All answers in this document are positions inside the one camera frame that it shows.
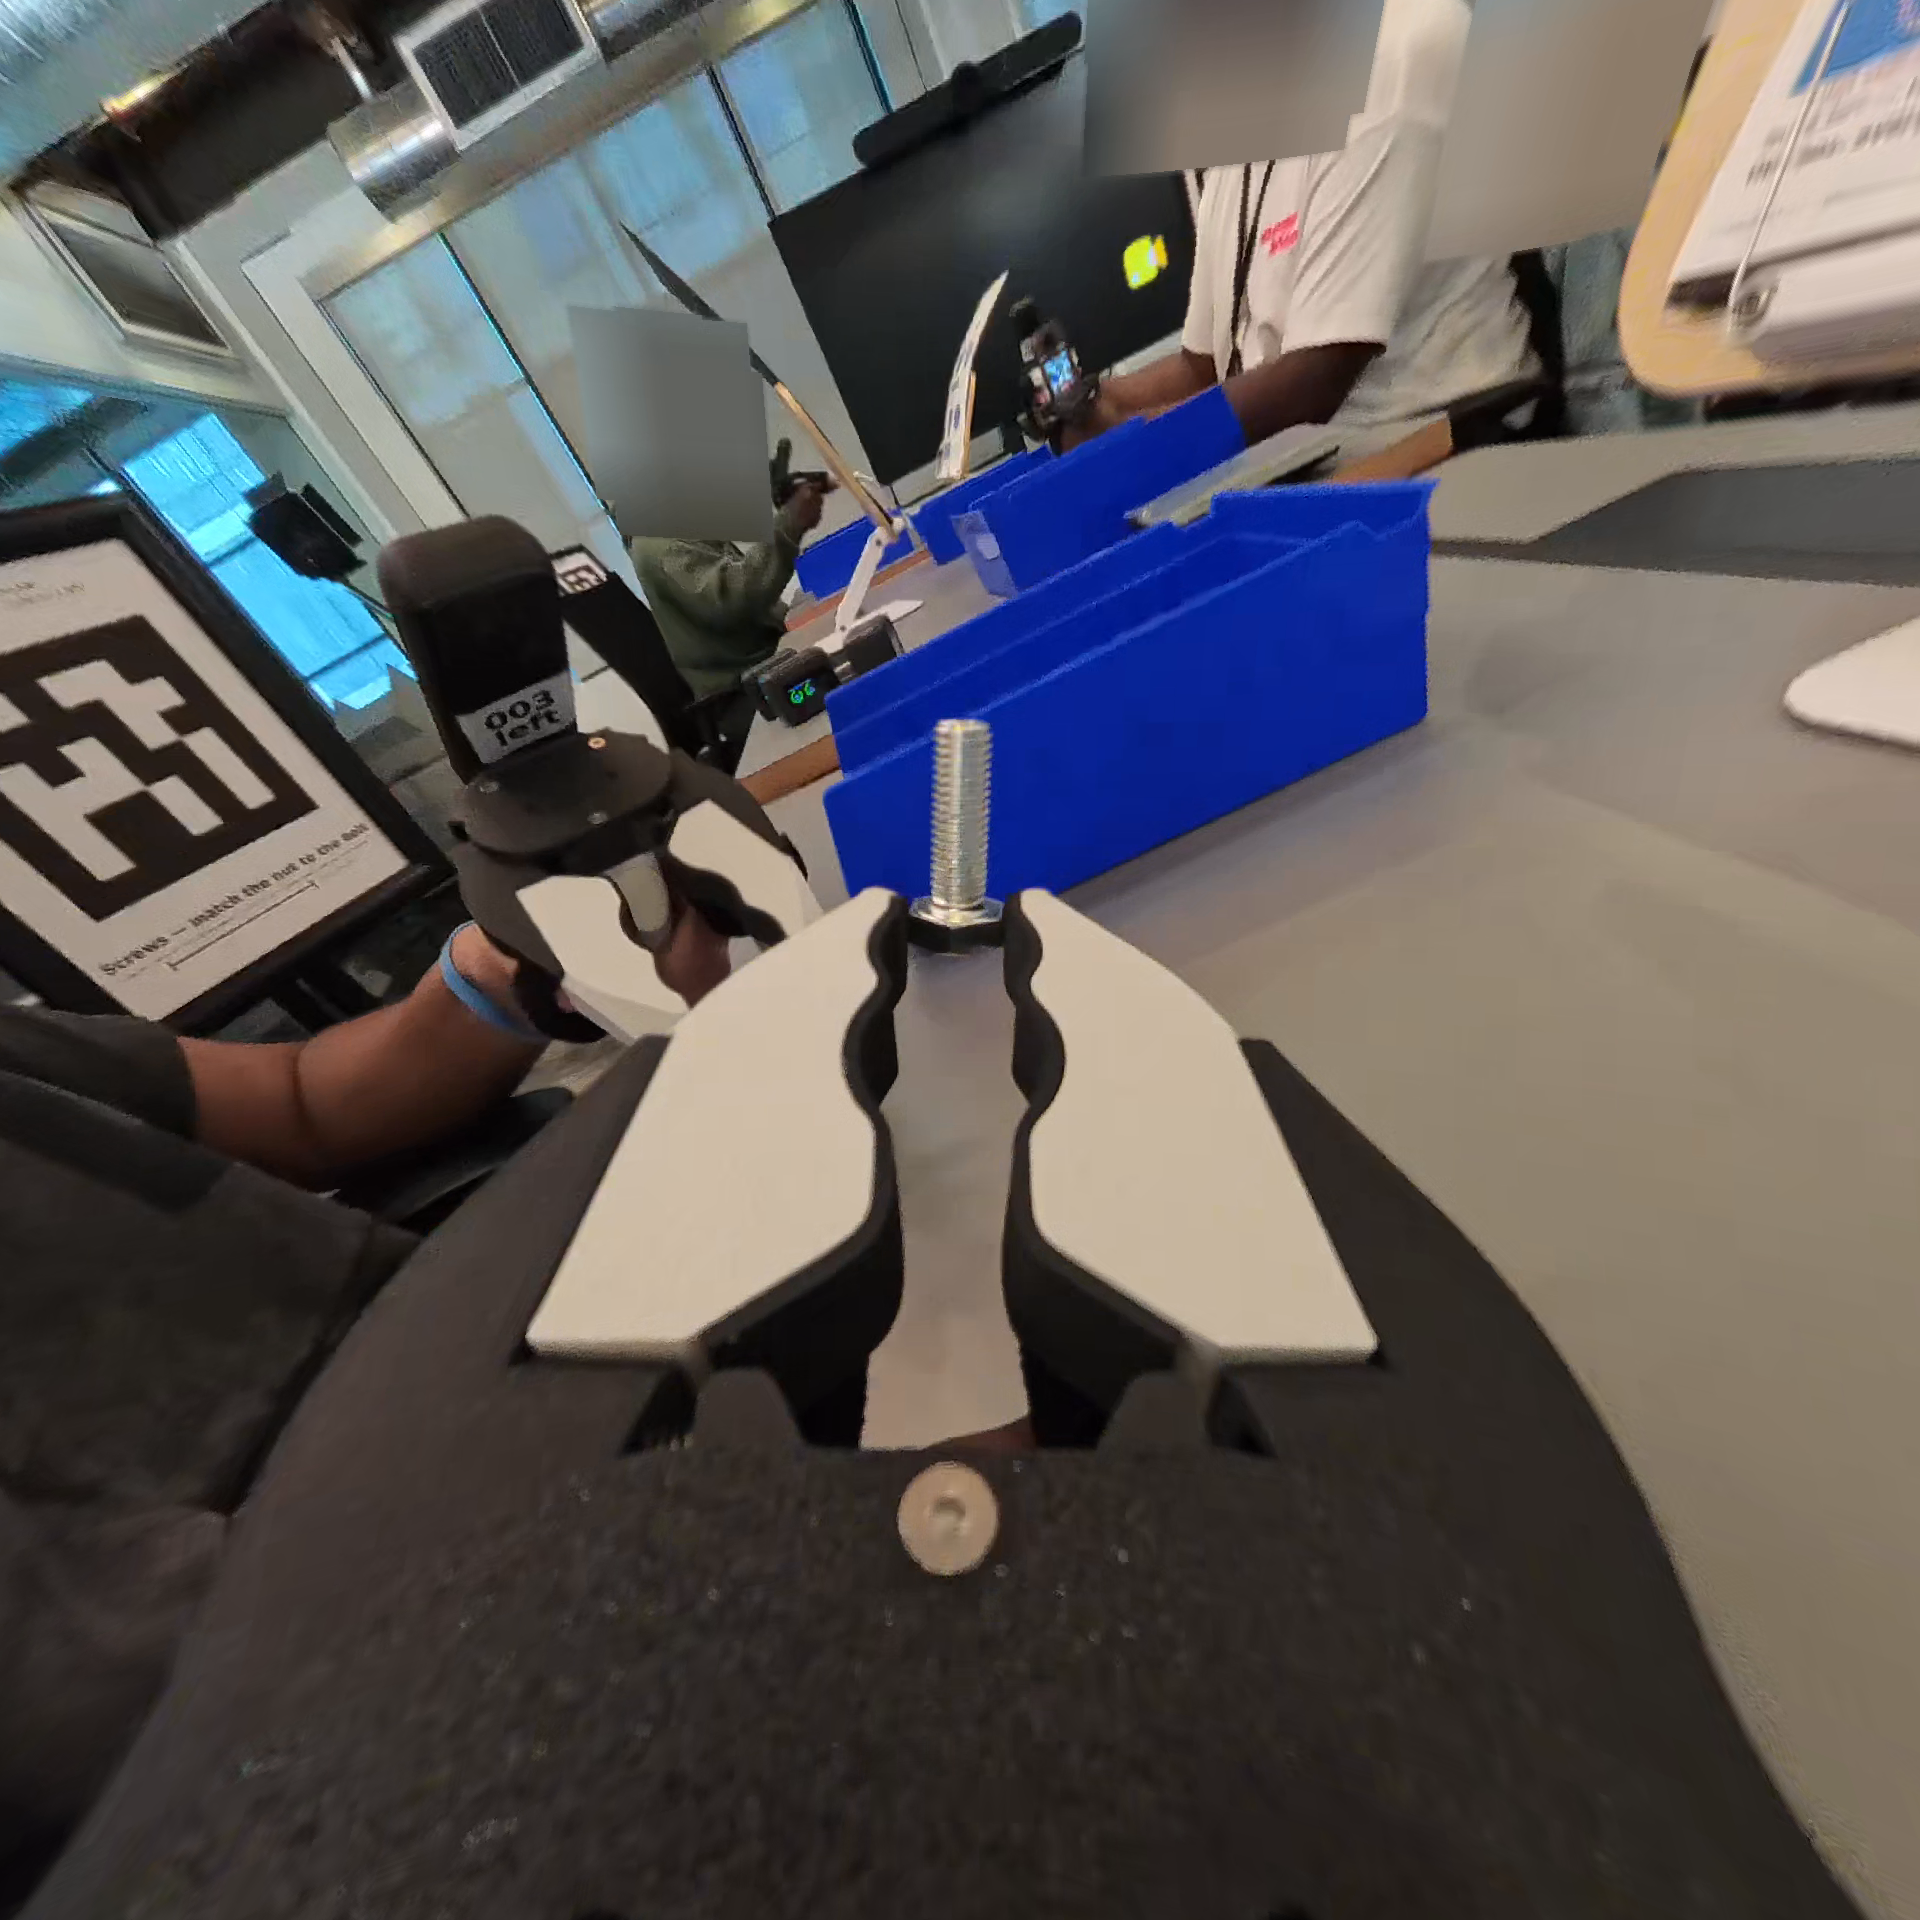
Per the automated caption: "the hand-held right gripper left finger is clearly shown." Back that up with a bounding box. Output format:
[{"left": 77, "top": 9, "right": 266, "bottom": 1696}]
[{"left": 526, "top": 888, "right": 912, "bottom": 1446}]

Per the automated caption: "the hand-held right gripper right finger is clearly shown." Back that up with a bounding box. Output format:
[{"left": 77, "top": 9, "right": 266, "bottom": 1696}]
[{"left": 998, "top": 888, "right": 1381, "bottom": 1446}]

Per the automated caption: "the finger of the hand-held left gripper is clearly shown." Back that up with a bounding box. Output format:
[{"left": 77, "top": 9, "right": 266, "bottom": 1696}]
[
  {"left": 514, "top": 873, "right": 688, "bottom": 1044},
  {"left": 670, "top": 795, "right": 827, "bottom": 947}
]

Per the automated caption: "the thick silver bolt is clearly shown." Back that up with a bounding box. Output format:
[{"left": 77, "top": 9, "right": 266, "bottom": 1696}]
[{"left": 903, "top": 717, "right": 1010, "bottom": 950}]

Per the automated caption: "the blue plastic bin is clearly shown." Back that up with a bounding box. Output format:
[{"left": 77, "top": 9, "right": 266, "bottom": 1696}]
[
  {"left": 823, "top": 480, "right": 1440, "bottom": 906},
  {"left": 951, "top": 386, "right": 1250, "bottom": 605},
  {"left": 907, "top": 442, "right": 1055, "bottom": 566},
  {"left": 795, "top": 517, "right": 920, "bottom": 598}
]

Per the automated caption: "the person's left forearm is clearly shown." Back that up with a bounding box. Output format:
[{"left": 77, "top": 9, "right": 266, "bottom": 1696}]
[{"left": 176, "top": 961, "right": 504, "bottom": 1190}]

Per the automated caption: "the grey desk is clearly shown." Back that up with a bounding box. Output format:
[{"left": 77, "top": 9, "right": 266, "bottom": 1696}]
[{"left": 780, "top": 398, "right": 1920, "bottom": 1920}]

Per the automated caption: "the person's left hand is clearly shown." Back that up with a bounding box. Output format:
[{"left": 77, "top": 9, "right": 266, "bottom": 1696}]
[{"left": 655, "top": 913, "right": 741, "bottom": 1011}]

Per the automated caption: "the blue wristband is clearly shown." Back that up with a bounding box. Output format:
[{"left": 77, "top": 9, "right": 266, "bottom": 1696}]
[{"left": 439, "top": 921, "right": 543, "bottom": 1048}]

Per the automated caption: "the framed marker poster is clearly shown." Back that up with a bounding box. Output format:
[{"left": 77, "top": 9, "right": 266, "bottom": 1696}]
[{"left": 0, "top": 497, "right": 454, "bottom": 1037}]

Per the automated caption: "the wooden stand board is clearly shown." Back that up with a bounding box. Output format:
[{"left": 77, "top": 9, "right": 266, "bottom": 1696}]
[
  {"left": 1620, "top": 0, "right": 1920, "bottom": 400},
  {"left": 768, "top": 376, "right": 912, "bottom": 544}
]

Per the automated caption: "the printed instruction sheet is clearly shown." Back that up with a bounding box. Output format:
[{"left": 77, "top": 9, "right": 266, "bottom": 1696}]
[
  {"left": 1668, "top": 0, "right": 1920, "bottom": 296},
  {"left": 934, "top": 272, "right": 1010, "bottom": 484}
]

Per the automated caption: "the black television screen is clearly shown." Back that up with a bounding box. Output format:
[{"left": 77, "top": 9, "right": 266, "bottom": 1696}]
[{"left": 768, "top": 60, "right": 1205, "bottom": 490}]

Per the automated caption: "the ceiling air vent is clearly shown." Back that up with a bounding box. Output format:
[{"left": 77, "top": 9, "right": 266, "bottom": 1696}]
[{"left": 392, "top": 0, "right": 606, "bottom": 154}]

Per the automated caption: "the black video bar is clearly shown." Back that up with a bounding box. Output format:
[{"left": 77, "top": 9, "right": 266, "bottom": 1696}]
[{"left": 850, "top": 11, "right": 1086, "bottom": 170}]

